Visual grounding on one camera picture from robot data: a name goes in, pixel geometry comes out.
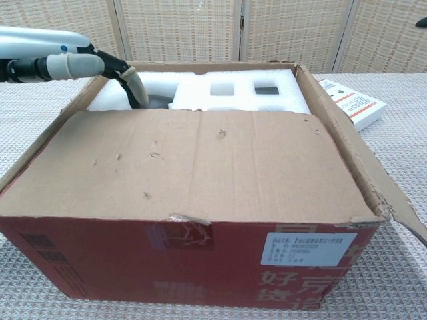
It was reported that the red cardboard shipping box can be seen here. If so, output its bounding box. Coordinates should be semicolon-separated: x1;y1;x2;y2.
0;59;427;306

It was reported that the woven folding screen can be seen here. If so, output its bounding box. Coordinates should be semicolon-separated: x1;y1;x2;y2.
0;0;427;77

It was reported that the white woven tablecloth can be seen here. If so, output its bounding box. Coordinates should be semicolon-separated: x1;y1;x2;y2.
0;71;427;320

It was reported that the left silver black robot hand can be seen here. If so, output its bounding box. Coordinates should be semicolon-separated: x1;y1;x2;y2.
0;25;149;109

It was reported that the white foam insert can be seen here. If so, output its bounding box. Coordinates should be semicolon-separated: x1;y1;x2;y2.
87;69;308;115

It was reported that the small black block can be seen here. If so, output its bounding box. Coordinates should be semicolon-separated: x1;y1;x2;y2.
254;85;280;97

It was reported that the flat white orange product box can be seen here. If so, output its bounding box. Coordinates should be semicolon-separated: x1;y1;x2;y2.
316;79;388;133

